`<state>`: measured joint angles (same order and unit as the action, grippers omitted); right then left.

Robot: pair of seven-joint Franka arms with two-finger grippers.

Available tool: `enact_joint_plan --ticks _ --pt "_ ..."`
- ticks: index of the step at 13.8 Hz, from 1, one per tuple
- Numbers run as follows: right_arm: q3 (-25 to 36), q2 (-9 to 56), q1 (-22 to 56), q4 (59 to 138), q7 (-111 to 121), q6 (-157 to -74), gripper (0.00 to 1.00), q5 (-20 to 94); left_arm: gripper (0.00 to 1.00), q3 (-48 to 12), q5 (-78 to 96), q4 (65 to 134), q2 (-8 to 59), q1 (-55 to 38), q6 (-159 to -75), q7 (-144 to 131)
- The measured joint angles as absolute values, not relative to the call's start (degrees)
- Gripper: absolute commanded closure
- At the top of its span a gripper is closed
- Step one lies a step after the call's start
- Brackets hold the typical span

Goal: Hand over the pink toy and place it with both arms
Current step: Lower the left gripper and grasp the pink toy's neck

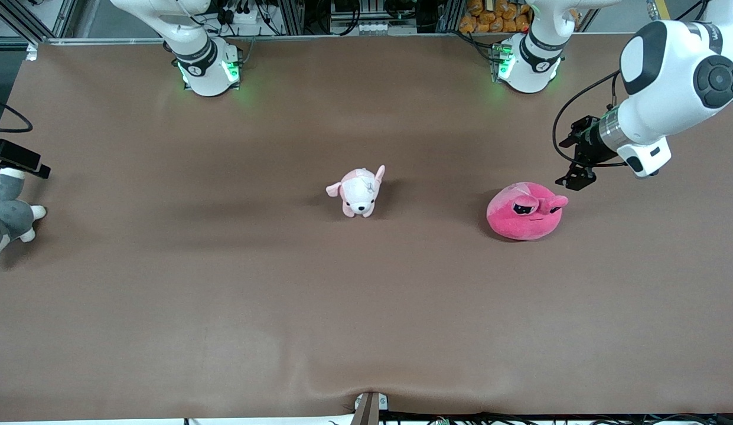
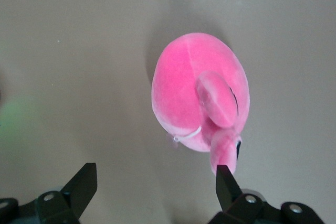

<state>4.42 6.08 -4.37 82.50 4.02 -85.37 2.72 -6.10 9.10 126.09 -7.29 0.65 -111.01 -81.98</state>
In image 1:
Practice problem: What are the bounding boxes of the pink frog plush toy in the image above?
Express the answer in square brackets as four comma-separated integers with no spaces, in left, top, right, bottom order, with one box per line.
[486,182,569,241]

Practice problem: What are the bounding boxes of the grey white husky plush toy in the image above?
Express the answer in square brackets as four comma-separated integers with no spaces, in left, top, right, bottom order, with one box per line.
[0,168,47,266]

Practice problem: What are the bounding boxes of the pink white dog plush toy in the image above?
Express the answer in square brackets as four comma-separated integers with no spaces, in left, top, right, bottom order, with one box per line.
[325,165,386,218]

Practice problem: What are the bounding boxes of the pile of orange plush toys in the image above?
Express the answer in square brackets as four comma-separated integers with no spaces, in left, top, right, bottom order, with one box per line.
[459,0,533,34]

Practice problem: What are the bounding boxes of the white terminal strip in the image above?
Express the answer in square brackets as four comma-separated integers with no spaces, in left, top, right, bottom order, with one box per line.
[357,21,406,34]

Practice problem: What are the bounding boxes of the brown table cover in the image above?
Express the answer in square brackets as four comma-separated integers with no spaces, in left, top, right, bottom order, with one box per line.
[0,32,733,423]

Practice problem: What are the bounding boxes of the white power strip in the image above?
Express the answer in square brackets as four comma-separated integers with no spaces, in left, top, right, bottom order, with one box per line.
[216,0,261,25]

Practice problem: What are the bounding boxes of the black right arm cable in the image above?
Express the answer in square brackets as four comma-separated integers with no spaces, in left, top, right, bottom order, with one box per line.
[0,97,34,134]

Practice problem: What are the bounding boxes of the aluminium frame struts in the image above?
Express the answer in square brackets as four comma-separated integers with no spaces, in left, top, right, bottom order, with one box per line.
[0,0,77,45]

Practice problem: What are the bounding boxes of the aluminium table edge rail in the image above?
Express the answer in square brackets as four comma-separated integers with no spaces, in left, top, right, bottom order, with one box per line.
[38,34,503,45]

